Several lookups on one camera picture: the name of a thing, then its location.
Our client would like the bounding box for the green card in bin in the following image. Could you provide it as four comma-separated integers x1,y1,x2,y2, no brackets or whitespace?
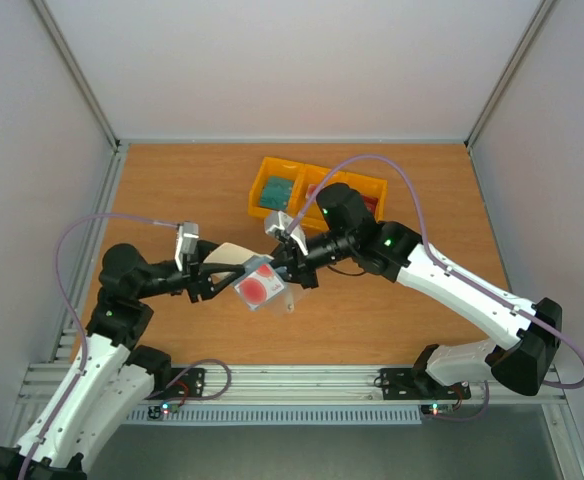
258,176,294,211

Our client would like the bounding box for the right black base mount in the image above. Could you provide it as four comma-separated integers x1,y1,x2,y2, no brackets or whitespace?
373,367,471,401

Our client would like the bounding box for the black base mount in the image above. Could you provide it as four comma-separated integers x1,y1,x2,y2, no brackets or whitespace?
147,367,206,401
373,367,471,401

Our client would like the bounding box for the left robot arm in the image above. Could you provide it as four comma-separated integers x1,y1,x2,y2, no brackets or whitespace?
0,242,245,479

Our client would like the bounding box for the white red-dot credit card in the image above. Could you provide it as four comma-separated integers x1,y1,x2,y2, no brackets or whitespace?
233,257,286,311

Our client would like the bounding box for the beige card holder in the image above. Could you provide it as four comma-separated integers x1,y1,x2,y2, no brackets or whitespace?
204,243,307,315

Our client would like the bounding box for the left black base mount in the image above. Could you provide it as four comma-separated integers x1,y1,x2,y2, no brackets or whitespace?
147,367,206,401

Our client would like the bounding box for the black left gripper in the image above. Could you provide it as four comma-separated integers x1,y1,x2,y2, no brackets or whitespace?
136,239,247,303

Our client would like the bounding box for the grey slotted cable duct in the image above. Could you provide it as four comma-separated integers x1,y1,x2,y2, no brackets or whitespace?
125,405,421,427

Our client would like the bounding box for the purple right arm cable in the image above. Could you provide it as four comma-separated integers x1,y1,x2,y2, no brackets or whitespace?
286,154,584,390

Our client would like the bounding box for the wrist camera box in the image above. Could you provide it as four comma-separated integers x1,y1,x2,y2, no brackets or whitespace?
174,222,199,272
264,211,308,256

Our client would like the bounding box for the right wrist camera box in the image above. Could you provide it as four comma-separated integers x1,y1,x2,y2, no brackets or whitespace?
264,211,308,256

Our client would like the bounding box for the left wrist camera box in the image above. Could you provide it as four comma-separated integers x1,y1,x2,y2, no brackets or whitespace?
174,222,199,272

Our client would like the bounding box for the pink red card in bin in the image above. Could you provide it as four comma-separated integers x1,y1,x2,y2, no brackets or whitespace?
306,184,317,199

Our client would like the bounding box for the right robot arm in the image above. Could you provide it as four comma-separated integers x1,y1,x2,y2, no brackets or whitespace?
265,183,562,398

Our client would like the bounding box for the aluminium front rail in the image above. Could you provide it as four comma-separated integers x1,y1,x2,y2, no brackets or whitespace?
17,363,567,407

